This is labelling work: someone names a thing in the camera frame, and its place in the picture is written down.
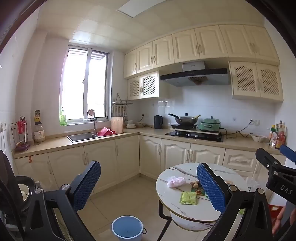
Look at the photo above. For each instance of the steel faucet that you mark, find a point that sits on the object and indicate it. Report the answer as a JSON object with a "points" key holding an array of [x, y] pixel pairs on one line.
{"points": [[94, 125]]}

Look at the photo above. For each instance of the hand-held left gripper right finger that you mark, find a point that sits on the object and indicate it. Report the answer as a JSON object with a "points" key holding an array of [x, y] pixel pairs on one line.
{"points": [[211, 185]]}

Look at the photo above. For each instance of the stack of white bowls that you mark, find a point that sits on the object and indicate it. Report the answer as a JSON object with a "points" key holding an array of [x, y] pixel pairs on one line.
{"points": [[131, 125]]}

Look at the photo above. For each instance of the steel kitchen sink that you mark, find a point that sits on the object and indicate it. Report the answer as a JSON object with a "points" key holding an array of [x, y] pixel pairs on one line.
{"points": [[82, 136]]}

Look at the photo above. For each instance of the person's right hand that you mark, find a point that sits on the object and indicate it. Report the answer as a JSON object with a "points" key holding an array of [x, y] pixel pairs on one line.
{"points": [[278, 222]]}

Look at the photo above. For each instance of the large glass jar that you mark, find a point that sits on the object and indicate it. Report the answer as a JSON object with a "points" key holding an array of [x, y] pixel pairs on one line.
{"points": [[39, 134]]}

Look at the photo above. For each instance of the red plastic crate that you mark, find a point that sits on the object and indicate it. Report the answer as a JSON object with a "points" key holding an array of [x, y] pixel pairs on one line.
{"points": [[276, 213]]}

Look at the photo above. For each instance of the hanging utensil rack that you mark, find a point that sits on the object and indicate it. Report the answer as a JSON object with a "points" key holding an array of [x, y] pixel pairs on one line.
{"points": [[122, 103]]}

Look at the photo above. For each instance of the kitchen window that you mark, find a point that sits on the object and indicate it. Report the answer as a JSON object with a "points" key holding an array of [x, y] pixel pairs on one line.
{"points": [[76, 92]]}

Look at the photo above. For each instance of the black gas stove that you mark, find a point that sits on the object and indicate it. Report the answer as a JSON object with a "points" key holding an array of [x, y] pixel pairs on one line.
{"points": [[196, 138]]}

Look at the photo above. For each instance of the wide white wall outlet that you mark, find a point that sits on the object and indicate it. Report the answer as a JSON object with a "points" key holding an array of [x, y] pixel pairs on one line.
{"points": [[255, 121]]}

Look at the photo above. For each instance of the cream upper kitchen cabinets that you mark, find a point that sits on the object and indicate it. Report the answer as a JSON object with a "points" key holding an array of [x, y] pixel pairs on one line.
{"points": [[185, 44]]}

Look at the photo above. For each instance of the red plastic basket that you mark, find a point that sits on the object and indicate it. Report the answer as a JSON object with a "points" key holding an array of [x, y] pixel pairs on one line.
{"points": [[105, 132]]}

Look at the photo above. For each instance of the black curved frame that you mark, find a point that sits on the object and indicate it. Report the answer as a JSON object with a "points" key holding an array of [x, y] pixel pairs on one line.
{"points": [[7, 176]]}

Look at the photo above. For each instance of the pink plastic bag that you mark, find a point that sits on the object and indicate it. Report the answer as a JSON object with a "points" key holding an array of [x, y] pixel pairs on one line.
{"points": [[175, 181]]}

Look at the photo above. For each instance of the small cream lattice cabinet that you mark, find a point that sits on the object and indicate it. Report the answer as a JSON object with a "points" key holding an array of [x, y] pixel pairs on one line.
{"points": [[143, 85]]}

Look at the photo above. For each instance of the green electric cooking pot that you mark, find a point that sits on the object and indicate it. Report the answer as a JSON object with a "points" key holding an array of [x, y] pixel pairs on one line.
{"points": [[209, 125]]}

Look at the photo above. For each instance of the rectangular ceiling light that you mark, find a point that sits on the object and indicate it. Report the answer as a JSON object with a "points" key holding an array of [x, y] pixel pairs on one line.
{"points": [[136, 8]]}

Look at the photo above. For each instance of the black electric kettle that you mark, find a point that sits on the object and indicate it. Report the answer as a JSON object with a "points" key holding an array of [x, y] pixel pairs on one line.
{"points": [[158, 122]]}

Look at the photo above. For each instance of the green gold foil packet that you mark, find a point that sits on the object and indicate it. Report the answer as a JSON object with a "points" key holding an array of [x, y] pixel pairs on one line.
{"points": [[198, 191]]}

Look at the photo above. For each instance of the yellow label bottle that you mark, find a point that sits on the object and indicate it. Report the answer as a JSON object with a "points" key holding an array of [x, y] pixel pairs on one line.
{"points": [[37, 118]]}

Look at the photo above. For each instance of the round white marble table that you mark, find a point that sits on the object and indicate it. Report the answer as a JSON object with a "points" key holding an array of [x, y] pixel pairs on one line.
{"points": [[171, 199]]}

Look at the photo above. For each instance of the small brown lumpy scrap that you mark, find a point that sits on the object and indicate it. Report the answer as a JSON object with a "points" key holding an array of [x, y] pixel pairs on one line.
{"points": [[194, 184]]}

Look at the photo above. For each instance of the large cream lattice cabinet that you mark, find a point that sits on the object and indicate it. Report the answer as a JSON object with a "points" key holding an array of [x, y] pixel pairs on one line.
{"points": [[254, 80]]}

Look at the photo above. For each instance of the green plastic bottle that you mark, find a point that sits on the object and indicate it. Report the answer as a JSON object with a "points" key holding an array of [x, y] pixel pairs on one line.
{"points": [[63, 119]]}

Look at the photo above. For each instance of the group of condiment bottles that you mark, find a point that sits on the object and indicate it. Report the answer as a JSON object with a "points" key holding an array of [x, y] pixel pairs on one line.
{"points": [[279, 136]]}

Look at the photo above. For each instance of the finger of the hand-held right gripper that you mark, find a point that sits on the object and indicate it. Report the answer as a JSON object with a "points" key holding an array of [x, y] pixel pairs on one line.
{"points": [[288, 151], [266, 156]]}

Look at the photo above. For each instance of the blue plastic bucket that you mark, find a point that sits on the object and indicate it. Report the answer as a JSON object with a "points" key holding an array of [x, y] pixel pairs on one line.
{"points": [[127, 227]]}

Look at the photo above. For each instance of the black induction cooker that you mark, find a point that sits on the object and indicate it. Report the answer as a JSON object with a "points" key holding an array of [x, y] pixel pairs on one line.
{"points": [[182, 127]]}

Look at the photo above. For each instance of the black wok with lid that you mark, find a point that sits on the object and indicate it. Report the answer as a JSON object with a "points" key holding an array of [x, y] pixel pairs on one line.
{"points": [[185, 120]]}

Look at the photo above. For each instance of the wooden cutting board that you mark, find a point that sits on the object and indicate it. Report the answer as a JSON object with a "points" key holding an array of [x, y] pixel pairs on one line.
{"points": [[117, 125]]}

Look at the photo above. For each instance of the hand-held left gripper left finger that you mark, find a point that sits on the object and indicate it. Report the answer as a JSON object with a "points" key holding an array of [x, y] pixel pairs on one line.
{"points": [[86, 185]]}

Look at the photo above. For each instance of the light green snack packet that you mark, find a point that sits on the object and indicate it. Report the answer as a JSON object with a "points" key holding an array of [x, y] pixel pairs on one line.
{"points": [[188, 198]]}

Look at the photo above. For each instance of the white bowl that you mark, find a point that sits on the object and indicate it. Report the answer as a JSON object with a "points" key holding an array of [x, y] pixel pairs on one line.
{"points": [[259, 138]]}

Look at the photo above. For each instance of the black range hood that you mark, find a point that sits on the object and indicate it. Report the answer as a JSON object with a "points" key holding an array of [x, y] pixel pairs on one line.
{"points": [[196, 77]]}

